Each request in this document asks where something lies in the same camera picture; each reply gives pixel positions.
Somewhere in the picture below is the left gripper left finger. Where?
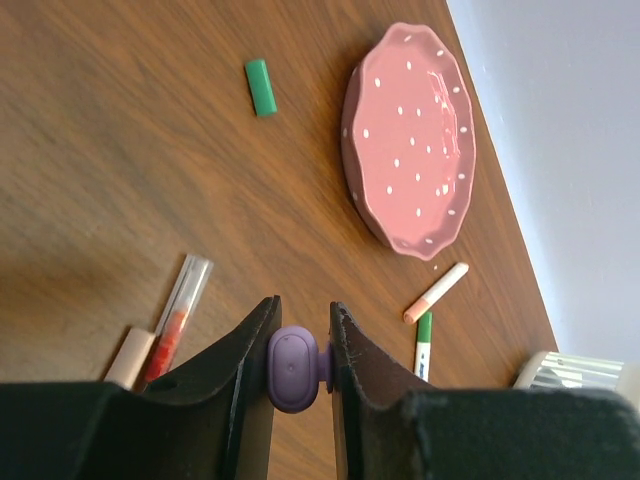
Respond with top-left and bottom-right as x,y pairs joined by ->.
1,296 -> 282,479

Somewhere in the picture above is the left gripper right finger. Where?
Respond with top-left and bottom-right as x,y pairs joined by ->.
330,302 -> 639,479

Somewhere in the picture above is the purple highlighter cap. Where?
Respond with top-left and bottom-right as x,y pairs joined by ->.
267,326 -> 334,414

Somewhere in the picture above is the green cap acrylic marker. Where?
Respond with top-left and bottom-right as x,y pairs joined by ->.
414,311 -> 433,382

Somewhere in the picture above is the peach cap acrylic marker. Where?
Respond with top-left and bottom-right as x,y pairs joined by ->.
403,262 -> 469,324

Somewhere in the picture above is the red clear pen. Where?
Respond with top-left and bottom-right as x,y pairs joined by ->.
139,254 -> 214,390

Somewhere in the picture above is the orange tip white marker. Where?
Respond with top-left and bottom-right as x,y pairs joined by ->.
103,327 -> 155,390

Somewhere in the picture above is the white plastic basket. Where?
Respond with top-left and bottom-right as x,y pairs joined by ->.
513,351 -> 624,390

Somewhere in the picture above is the pink polka dot plate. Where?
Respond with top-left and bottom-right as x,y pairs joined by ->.
340,22 -> 476,261

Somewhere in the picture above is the green marker cap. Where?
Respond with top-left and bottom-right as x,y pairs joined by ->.
245,59 -> 278,117

